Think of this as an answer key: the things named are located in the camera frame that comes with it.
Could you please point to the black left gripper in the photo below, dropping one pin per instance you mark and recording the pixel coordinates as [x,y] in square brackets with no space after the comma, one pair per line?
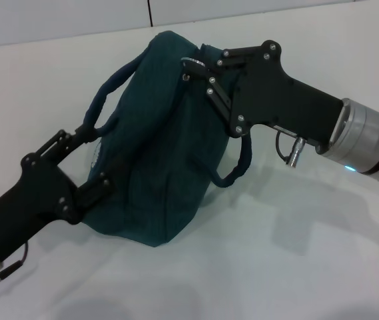
[26,206]

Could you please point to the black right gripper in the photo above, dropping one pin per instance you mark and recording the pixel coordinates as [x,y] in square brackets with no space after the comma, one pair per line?
[275,96]

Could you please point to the dark teal fabric lunch bag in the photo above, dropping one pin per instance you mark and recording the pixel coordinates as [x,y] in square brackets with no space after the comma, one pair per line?
[162,150]

